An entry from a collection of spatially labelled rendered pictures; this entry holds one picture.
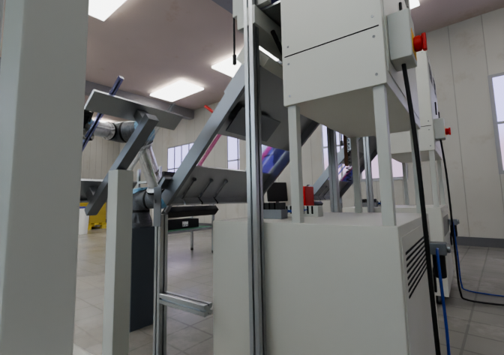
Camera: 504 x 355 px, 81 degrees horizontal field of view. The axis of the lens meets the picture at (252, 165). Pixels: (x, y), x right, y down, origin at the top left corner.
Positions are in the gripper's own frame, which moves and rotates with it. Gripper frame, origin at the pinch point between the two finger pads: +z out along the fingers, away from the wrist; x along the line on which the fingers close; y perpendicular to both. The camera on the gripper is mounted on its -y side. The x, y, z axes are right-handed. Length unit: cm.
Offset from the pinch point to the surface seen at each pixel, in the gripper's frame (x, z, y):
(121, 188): 9.7, 13.9, -10.1
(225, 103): 37.0, 14.5, 29.7
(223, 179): 68, 7, -7
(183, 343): 59, 37, -84
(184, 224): 218, -128, -150
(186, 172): 37.7, 10.6, -3.2
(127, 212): 12.2, 18.4, -16.6
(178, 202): 44.3, 7.6, -20.5
